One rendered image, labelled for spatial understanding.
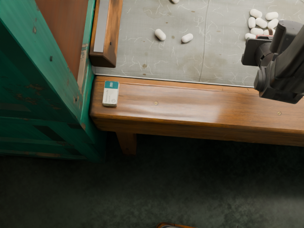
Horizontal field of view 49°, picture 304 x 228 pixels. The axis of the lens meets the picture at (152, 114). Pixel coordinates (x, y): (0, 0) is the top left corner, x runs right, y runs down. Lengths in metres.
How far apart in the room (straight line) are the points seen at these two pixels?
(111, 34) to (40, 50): 0.39
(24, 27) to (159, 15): 0.61
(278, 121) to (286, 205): 0.86
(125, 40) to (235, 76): 0.31
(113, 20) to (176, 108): 0.27
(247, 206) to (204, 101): 0.87
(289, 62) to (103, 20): 0.44
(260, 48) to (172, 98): 0.24
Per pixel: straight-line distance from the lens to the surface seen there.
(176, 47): 0.93
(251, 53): 0.82
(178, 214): 1.58
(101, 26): 0.82
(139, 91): 0.85
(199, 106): 0.86
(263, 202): 1.67
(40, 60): 0.47
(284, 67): 0.60
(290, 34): 0.69
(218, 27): 0.98
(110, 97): 0.83
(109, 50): 0.82
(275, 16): 1.03
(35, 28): 0.45
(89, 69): 0.82
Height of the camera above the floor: 1.57
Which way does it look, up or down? 75 degrees down
